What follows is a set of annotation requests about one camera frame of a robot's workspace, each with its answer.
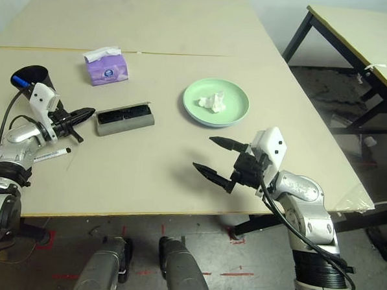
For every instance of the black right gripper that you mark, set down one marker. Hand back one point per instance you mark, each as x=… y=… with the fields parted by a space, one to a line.
x=249 y=169

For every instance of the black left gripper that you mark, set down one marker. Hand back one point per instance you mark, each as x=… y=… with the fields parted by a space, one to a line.
x=60 y=123

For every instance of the white marker black cap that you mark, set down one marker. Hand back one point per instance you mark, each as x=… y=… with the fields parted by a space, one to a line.
x=53 y=154

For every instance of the grey glasses case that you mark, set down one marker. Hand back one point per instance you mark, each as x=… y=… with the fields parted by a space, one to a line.
x=126 y=128

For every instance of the white tissue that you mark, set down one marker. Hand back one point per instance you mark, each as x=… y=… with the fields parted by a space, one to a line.
x=215 y=102

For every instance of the light green plate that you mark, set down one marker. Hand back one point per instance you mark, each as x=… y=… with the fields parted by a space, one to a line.
x=234 y=101

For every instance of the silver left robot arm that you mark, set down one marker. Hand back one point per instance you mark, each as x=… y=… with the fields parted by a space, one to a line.
x=15 y=139

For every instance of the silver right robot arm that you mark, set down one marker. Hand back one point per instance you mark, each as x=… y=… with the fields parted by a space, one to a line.
x=308 y=193

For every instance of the light blue plate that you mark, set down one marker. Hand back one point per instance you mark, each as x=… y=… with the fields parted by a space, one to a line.
x=210 y=125

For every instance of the purple tissue pack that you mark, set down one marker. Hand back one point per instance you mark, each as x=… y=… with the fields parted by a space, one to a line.
x=109 y=72

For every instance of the black plastic cup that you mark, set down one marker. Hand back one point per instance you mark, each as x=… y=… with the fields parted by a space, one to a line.
x=38 y=75

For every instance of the short blue marker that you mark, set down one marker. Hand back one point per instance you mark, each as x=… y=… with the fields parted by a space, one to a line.
x=19 y=80

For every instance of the black table foot bar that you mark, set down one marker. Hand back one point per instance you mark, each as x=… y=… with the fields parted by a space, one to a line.
x=39 y=236
x=260 y=225

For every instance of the grey robot right leg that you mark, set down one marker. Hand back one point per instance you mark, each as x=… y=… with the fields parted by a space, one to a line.
x=186 y=274

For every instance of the grey robot leg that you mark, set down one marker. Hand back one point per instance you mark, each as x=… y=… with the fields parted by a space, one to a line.
x=102 y=270
x=186 y=274

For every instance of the clear plastic tape piece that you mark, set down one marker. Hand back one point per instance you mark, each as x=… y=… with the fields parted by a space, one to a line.
x=359 y=202

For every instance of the grey robot left leg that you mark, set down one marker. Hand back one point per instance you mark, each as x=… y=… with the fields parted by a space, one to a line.
x=102 y=270

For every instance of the white tie strip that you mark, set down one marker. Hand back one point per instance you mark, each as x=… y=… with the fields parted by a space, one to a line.
x=376 y=66

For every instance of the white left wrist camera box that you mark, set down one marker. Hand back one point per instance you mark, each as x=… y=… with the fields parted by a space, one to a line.
x=41 y=101

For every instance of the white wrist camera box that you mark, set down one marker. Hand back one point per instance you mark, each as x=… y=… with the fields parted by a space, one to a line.
x=274 y=146
x=41 y=101

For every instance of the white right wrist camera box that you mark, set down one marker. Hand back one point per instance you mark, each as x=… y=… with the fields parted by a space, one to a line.
x=274 y=146

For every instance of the side table black frame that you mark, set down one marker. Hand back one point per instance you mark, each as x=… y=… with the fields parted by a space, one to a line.
x=348 y=33

